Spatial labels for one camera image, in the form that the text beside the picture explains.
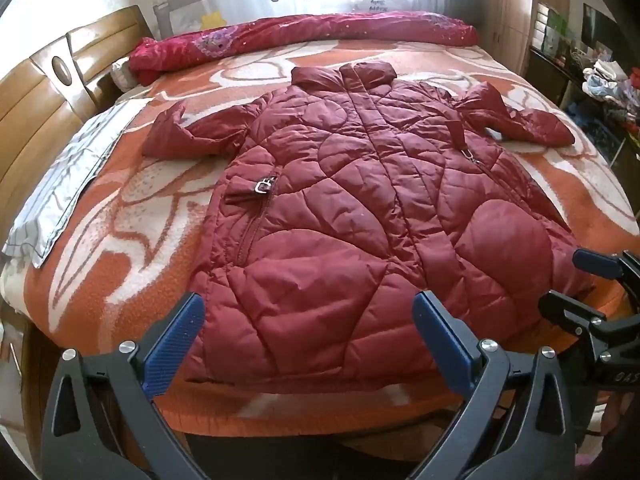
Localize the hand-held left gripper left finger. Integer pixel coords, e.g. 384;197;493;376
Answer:
42;291;211;480

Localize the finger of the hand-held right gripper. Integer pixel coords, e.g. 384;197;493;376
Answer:
572;247;640;292
537;289;608;341

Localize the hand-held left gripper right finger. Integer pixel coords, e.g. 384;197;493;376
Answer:
395;290;588;480

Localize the red quilted jacket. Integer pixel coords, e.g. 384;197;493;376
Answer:
141;61;596;395

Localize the pile of pale clothes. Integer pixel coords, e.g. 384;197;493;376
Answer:
582;57;640;126

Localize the orange and white blanket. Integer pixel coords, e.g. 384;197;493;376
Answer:
22;40;640;441

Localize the wooden nightstand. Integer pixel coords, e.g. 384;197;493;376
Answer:
0;310;48;466

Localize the dark low cabinet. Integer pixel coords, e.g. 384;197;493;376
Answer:
527;45;640;171

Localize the grey striped pillowcase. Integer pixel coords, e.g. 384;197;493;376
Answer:
2;97;151;268

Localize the dark flat screen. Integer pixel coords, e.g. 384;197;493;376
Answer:
582;4;631;56

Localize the shelf of colourful boxes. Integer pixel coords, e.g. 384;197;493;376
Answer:
532;2;571;56

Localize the wooden wardrobe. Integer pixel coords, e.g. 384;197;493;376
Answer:
477;0;571;78

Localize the white pillow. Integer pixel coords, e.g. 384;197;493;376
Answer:
110;57;138;92

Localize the wooden headboard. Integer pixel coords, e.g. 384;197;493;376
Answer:
0;5;158;171

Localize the red floral quilt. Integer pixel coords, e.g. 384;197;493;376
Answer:
129;12;480;86

